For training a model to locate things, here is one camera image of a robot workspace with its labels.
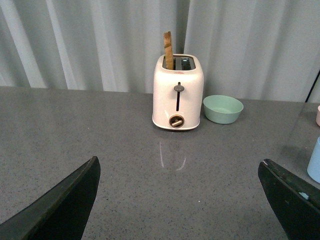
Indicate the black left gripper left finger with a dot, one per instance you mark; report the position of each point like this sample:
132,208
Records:
60,214

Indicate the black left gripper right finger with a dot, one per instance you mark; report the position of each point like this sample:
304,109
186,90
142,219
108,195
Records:
295,202

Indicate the blue cup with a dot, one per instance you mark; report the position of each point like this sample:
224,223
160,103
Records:
313,168

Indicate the pink bowl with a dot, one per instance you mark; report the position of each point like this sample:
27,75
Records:
318,116

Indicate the green bowl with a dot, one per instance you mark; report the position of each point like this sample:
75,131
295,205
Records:
222,109

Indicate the grey curtain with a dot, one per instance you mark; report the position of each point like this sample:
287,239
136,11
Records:
249,49

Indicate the white toaster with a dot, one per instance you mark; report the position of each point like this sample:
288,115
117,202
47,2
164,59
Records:
178,93

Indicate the toast slice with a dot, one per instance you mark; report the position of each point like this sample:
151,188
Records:
168,50

